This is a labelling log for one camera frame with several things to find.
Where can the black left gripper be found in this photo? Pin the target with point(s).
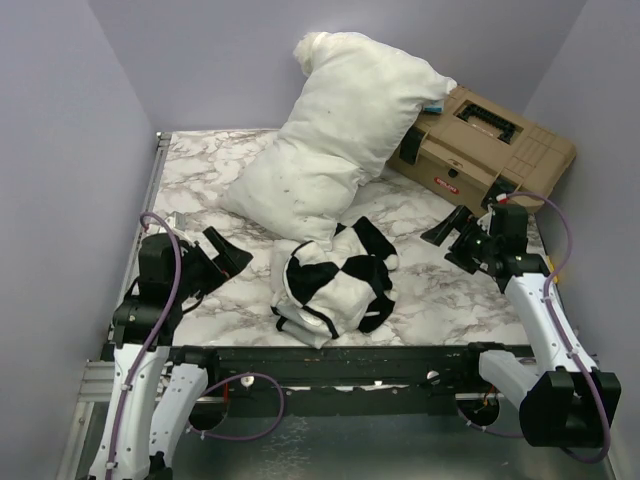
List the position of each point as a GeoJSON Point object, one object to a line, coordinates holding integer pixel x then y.
{"type": "Point", "coordinates": [236, 259]}

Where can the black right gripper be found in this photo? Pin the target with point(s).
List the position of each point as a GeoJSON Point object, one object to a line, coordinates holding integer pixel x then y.
{"type": "Point", "coordinates": [462, 220]}

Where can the black and white checkered pillowcase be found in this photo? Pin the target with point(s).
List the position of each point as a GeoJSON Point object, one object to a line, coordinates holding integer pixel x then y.
{"type": "Point", "coordinates": [320, 295]}

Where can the white pillow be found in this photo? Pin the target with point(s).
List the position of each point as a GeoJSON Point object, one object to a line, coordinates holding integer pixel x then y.
{"type": "Point", "coordinates": [359, 100]}

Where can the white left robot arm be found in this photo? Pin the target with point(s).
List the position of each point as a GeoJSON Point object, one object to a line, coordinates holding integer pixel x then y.
{"type": "Point", "coordinates": [143, 423]}

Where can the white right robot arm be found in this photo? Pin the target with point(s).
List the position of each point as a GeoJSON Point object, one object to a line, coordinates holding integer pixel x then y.
{"type": "Point", "coordinates": [564, 400]}

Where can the blue pillow care label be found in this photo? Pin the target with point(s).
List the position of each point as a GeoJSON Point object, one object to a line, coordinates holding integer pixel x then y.
{"type": "Point", "coordinates": [434, 107]}

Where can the tan plastic toolbox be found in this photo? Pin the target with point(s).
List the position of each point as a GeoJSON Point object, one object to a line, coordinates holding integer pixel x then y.
{"type": "Point", "coordinates": [475, 150]}

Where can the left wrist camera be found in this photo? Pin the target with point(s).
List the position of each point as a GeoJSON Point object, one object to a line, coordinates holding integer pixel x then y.
{"type": "Point", "coordinates": [176, 223]}

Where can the aluminium left side rail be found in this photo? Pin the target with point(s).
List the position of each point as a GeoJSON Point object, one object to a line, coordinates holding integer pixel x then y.
{"type": "Point", "coordinates": [152, 180]}

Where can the black front mounting rail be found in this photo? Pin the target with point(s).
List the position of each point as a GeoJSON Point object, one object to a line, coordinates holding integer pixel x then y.
{"type": "Point", "coordinates": [338, 381]}

